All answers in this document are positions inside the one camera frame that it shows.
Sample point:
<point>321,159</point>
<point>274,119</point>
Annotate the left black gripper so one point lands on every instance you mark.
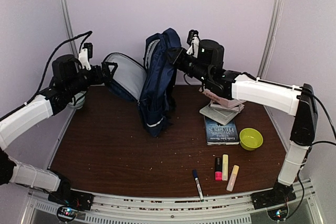
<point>107,76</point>

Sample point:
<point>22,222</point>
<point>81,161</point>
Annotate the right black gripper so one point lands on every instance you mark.
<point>176,60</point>

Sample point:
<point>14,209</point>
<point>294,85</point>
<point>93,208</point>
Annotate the navy blue student backpack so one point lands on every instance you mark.
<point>150,83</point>

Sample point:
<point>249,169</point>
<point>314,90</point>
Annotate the pink flower cover book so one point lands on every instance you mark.
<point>222,101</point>

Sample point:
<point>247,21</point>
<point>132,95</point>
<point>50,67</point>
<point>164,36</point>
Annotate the pale green notebook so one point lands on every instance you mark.
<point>220,116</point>

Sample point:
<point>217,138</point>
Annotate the white grey booklet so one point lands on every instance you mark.
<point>216,106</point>

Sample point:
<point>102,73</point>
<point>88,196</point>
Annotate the dark blue paperback book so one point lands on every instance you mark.
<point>218,134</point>

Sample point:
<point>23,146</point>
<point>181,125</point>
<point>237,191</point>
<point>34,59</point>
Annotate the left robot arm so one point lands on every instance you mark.
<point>71,76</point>

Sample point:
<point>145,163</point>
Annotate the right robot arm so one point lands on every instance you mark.
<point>293,100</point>

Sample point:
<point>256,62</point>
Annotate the light blue bowl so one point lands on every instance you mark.
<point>77,101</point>

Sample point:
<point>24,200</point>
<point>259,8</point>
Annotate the lime green plastic bowl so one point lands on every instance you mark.
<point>250,139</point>

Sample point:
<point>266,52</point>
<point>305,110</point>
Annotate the pink black highlighter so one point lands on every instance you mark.
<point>218,168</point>

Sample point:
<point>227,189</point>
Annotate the yellow highlighter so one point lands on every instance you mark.
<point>224,167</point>

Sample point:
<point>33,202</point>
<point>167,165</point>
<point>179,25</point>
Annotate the blue capped whiteboard marker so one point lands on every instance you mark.
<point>198,186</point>

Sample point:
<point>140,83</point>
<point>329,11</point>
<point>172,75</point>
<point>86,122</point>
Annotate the pale orange highlighter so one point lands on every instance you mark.
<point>232,179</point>

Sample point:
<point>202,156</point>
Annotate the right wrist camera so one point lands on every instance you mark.
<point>193,41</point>

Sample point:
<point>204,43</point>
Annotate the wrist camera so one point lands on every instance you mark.
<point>86,54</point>
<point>193,41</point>

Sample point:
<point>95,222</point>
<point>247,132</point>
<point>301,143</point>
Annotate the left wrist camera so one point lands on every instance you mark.
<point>86,54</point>

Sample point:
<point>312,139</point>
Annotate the left aluminium frame post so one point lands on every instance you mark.
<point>66,16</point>

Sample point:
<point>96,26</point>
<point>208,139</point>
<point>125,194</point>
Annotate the aluminium frame post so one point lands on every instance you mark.
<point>271,38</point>
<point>66,16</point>

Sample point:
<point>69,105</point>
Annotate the right aluminium frame post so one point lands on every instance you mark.
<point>271,38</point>

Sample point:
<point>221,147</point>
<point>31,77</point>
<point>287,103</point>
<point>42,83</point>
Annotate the front aluminium rail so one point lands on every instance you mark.
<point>228,208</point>

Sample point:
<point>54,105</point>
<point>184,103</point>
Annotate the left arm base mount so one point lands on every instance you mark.
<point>71,205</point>

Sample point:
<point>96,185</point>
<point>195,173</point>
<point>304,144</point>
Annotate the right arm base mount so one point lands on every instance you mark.
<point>276,204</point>

